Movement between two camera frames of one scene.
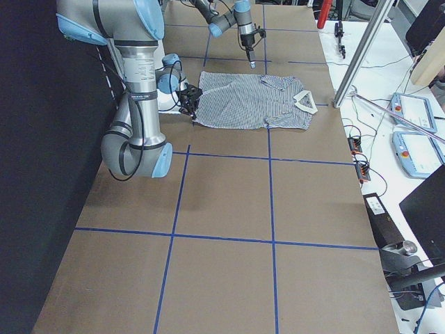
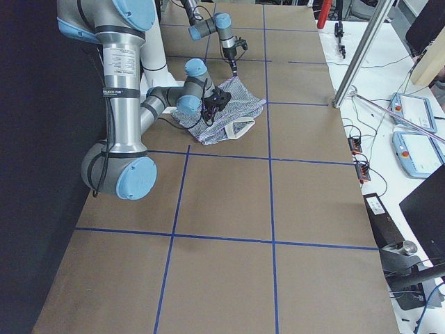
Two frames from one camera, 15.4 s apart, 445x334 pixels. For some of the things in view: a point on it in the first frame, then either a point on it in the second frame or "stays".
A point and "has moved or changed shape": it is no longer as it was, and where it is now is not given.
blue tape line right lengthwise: x=229 y=239 stays
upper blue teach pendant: x=418 y=109 stays
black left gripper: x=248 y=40 → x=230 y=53
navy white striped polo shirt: x=233 y=101 has moved or changed shape
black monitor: x=425 y=209 stays
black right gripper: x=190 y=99 → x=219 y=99
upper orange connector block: x=354 y=145 stays
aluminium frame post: x=379 y=14 stays
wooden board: x=431 y=64 stays
